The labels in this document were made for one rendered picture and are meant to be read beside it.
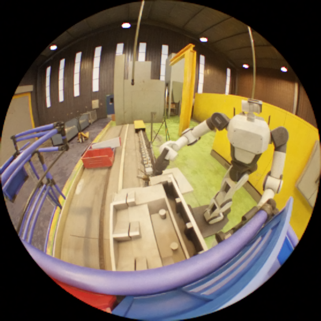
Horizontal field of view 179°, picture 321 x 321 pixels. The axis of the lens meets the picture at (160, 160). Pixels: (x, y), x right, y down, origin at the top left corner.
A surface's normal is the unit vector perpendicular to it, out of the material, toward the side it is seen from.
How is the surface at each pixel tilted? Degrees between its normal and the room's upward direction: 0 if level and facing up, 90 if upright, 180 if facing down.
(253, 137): 103
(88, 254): 0
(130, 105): 90
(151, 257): 10
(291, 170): 90
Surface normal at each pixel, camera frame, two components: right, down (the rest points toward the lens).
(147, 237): -0.11, -0.80
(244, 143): -0.74, 0.51
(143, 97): 0.25, 0.54
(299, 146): -0.97, 0.09
